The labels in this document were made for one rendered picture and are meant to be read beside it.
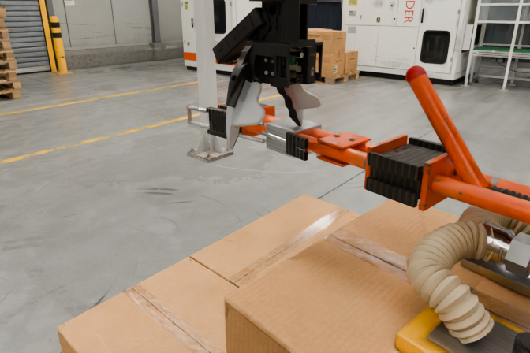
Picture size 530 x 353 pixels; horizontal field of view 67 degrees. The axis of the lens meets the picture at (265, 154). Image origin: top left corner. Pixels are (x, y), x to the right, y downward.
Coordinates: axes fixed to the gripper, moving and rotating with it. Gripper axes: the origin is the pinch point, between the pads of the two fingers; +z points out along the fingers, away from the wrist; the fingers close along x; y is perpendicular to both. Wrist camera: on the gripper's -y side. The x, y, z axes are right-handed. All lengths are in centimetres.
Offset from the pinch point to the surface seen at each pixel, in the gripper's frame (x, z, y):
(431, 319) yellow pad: -5.9, 12.0, 28.7
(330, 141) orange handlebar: 4.2, -0.3, 8.8
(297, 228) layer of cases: 56, 54, -37
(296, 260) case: -4.9, 14.0, 10.5
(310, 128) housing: 7.8, -0.1, 2.5
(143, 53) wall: 510, 89, -897
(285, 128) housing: 4.8, -0.2, -0.1
